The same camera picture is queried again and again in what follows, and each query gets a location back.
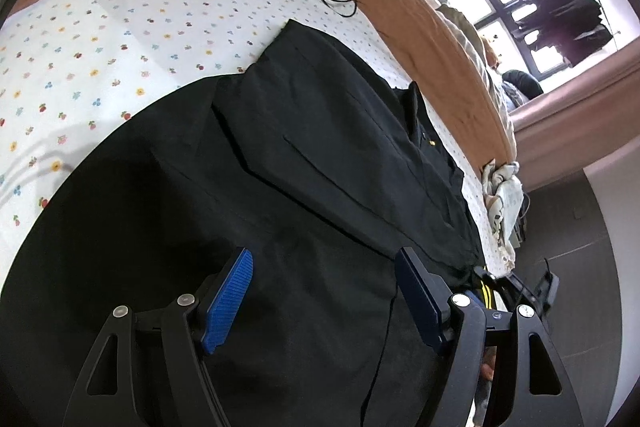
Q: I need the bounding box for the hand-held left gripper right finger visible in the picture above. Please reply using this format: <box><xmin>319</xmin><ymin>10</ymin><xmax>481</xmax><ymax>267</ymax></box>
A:
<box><xmin>395</xmin><ymin>247</ymin><xmax>586</xmax><ymax>427</ymax></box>

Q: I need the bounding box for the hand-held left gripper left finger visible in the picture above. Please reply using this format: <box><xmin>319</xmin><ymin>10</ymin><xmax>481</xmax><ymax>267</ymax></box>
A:
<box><xmin>62</xmin><ymin>247</ymin><xmax>256</xmax><ymax>427</ymax></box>

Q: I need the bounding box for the black large garment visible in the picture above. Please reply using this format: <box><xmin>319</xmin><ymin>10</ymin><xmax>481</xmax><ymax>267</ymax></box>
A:
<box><xmin>0</xmin><ymin>19</ymin><xmax>488</xmax><ymax>427</ymax></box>

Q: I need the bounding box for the pale fringed blanket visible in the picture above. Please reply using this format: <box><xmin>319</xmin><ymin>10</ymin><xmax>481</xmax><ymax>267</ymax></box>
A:
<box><xmin>480</xmin><ymin>159</ymin><xmax>526</xmax><ymax>273</ymax></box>

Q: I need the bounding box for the pink curtain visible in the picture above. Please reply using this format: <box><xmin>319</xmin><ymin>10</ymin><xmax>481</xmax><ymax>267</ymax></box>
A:
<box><xmin>505</xmin><ymin>47</ymin><xmax>640</xmax><ymax>188</ymax></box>

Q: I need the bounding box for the dark grey cushion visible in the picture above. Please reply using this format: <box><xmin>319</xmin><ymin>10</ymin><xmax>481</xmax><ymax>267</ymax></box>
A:
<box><xmin>500</xmin><ymin>69</ymin><xmax>546</xmax><ymax>108</ymax></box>

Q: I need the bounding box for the window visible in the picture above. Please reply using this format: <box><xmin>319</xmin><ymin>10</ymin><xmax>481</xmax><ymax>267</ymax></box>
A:
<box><xmin>430</xmin><ymin>0</ymin><xmax>640</xmax><ymax>98</ymax></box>

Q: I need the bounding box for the orange blanket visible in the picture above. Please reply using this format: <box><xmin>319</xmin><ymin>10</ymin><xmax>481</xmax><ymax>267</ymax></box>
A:
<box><xmin>10</xmin><ymin>0</ymin><xmax>518</xmax><ymax>168</ymax></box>

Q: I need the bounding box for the beige comforter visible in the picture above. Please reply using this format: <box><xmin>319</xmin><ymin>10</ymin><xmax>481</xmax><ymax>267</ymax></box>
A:
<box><xmin>425</xmin><ymin>0</ymin><xmax>518</xmax><ymax>158</ymax></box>

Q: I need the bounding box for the white floral bed sheet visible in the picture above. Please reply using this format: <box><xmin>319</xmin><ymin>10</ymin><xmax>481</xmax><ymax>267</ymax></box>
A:
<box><xmin>0</xmin><ymin>0</ymin><xmax>506</xmax><ymax>275</ymax></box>

